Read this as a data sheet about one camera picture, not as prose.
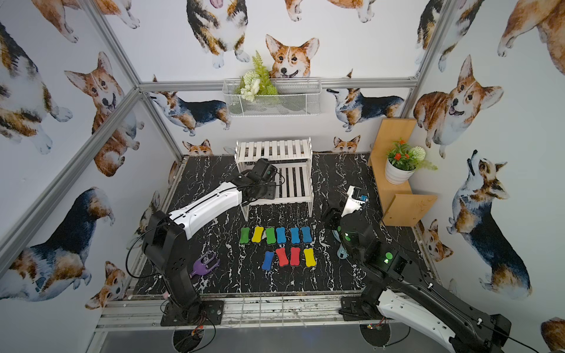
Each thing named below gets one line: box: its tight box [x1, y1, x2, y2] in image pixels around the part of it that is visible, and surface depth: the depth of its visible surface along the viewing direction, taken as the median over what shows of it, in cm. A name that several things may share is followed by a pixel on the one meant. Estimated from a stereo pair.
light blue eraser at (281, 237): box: [275, 226, 287, 245], surface depth 92 cm
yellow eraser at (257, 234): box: [251, 225, 265, 243], surface depth 92 cm
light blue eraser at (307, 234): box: [301, 225, 313, 244], surface depth 92 cm
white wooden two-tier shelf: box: [234, 136, 314, 221], surface depth 90 cm
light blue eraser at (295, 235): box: [290, 227, 301, 245], surface depth 92 cm
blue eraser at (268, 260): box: [261, 250, 275, 271], surface depth 86 cm
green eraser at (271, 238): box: [265, 227, 277, 245], surface depth 93 cm
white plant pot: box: [384, 158, 417, 186], surface depth 96 cm
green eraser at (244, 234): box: [239, 227, 251, 245], surface depth 92 cm
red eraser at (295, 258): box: [289, 247, 301, 267], surface depth 87 cm
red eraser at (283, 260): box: [275, 247, 290, 267], surface depth 87 cm
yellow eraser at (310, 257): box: [303, 247, 318, 267], surface depth 87 cm
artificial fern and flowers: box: [233, 50, 279, 103], surface depth 82 cm
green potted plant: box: [386, 137, 438, 171], surface depth 92 cm
